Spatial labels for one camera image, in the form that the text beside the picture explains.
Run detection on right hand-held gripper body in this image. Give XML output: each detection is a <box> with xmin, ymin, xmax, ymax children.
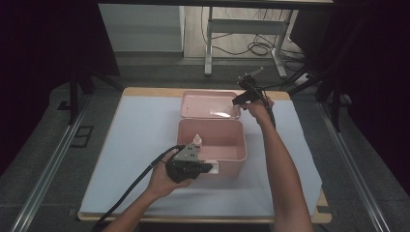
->
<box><xmin>237</xmin><ymin>66</ymin><xmax>265</xmax><ymax>102</ymax></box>

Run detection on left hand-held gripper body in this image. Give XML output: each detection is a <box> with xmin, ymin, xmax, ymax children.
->
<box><xmin>164</xmin><ymin>143</ymin><xmax>208</xmax><ymax>185</ymax></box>

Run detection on white plastic bottle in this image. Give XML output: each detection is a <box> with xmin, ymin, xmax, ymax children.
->
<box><xmin>191</xmin><ymin>133</ymin><xmax>204</xmax><ymax>150</ymax></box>

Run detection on pink storage box with lid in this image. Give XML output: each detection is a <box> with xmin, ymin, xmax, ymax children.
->
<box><xmin>176</xmin><ymin>90</ymin><xmax>249</xmax><ymax>179</ymax></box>

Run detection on person's right hand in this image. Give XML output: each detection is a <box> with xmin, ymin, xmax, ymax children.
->
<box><xmin>244</xmin><ymin>97</ymin><xmax>276</xmax><ymax>126</ymax></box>

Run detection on person's left hand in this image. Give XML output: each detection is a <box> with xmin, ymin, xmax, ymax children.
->
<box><xmin>146</xmin><ymin>150</ymin><xmax>195</xmax><ymax>200</ymax></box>

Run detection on white power strip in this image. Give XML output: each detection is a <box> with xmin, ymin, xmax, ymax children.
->
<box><xmin>294</xmin><ymin>72</ymin><xmax>312</xmax><ymax>86</ymax></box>

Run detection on pale blue table mat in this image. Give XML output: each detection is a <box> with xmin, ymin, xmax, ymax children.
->
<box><xmin>78</xmin><ymin>95</ymin><xmax>323</xmax><ymax>218</ymax></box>

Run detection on black metal stand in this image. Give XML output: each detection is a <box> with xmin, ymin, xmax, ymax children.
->
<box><xmin>313</xmin><ymin>64</ymin><xmax>343</xmax><ymax>133</ymax></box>
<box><xmin>57</xmin><ymin>64</ymin><xmax>98</xmax><ymax>126</ymax></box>

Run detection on white cabinet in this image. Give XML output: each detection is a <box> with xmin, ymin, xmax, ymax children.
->
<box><xmin>98</xmin><ymin>3</ymin><xmax>186</xmax><ymax>53</ymax></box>

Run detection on dark curtain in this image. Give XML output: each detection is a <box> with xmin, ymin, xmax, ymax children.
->
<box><xmin>0</xmin><ymin>0</ymin><xmax>121</xmax><ymax>177</ymax></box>
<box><xmin>289</xmin><ymin>0</ymin><xmax>410</xmax><ymax>194</ymax></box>

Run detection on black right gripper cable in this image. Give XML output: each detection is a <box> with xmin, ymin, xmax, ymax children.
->
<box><xmin>254</xmin><ymin>86</ymin><xmax>278</xmax><ymax>129</ymax></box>

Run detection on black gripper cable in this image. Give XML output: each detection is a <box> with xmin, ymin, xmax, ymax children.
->
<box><xmin>92</xmin><ymin>144</ymin><xmax>188</xmax><ymax>232</ymax></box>
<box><xmin>254</xmin><ymin>86</ymin><xmax>278</xmax><ymax>129</ymax></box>

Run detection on black floor cables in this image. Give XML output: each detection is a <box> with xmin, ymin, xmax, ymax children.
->
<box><xmin>200</xmin><ymin>6</ymin><xmax>308</xmax><ymax>64</ymax></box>

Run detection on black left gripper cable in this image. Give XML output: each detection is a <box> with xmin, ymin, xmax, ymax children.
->
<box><xmin>92</xmin><ymin>144</ymin><xmax>188</xmax><ymax>232</ymax></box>

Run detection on white metal desk frame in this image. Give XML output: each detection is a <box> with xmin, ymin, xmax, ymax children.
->
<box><xmin>204</xmin><ymin>6</ymin><xmax>296</xmax><ymax>79</ymax></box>

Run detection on metal floor rail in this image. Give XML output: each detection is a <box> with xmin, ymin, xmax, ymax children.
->
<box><xmin>9</xmin><ymin>96</ymin><xmax>95</xmax><ymax>232</ymax></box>
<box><xmin>316</xmin><ymin>101</ymin><xmax>392</xmax><ymax>232</ymax></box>

